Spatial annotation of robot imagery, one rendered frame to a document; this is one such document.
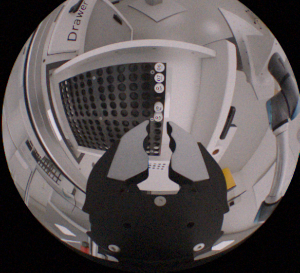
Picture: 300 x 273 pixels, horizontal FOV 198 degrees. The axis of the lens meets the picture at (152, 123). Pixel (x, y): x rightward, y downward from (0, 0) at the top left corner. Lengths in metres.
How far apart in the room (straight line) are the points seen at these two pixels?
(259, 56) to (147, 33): 0.98
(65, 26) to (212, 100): 0.37
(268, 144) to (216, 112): 3.27
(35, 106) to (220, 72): 0.33
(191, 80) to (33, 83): 0.33
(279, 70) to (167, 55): 0.44
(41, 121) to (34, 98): 0.05
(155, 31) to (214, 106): 1.04
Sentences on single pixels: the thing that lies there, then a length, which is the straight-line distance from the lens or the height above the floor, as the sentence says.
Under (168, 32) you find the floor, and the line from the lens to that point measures 1.13.
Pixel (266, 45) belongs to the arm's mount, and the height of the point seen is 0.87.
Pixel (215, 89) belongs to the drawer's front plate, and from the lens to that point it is 0.17.
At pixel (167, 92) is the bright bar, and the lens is 0.20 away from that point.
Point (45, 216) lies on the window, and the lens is 0.34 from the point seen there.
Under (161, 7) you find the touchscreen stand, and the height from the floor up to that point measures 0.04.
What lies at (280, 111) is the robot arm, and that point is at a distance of 0.44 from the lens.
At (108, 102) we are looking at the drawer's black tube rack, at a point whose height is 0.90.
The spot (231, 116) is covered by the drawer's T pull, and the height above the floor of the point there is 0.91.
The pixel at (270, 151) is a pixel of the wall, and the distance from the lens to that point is 3.38.
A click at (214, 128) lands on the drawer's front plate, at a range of 0.17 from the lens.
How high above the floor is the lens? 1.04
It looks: 58 degrees down
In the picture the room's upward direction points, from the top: 175 degrees counter-clockwise
